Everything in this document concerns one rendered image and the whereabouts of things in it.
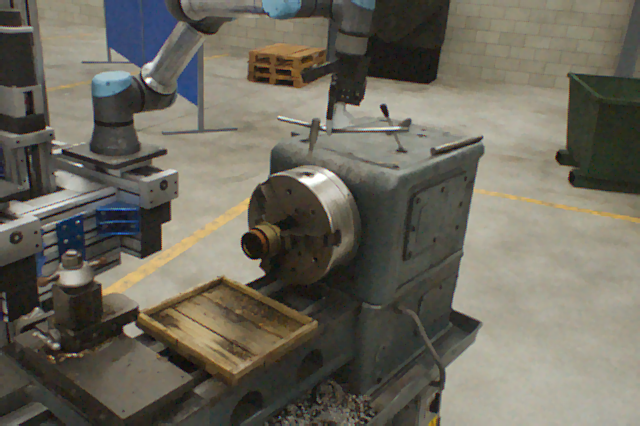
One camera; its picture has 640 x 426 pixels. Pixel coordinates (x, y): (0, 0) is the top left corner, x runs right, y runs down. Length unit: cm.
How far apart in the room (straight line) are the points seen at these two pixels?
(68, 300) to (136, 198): 68
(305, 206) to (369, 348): 50
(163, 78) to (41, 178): 46
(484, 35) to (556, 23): 112
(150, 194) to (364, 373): 84
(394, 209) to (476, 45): 991
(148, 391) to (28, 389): 28
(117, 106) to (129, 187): 24
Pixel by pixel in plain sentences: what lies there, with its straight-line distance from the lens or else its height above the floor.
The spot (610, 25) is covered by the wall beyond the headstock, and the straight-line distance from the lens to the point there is 1138.
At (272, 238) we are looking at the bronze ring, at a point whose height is 110.
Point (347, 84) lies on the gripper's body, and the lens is 153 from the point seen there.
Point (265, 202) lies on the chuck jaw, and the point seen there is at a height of 116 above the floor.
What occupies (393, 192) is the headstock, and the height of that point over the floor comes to 121.
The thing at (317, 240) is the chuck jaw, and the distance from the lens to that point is 158.
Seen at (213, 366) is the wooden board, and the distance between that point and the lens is 149.
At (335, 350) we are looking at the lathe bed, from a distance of 182.
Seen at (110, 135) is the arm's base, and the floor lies 122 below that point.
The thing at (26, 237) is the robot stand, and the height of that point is 108.
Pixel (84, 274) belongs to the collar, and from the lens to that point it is 136.
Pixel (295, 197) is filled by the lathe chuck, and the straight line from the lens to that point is 164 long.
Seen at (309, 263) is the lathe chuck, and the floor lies 101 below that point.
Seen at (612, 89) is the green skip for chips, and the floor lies 73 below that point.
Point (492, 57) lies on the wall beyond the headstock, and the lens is 1150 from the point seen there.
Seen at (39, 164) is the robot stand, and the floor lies 115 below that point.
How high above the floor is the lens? 177
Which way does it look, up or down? 22 degrees down
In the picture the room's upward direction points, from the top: 4 degrees clockwise
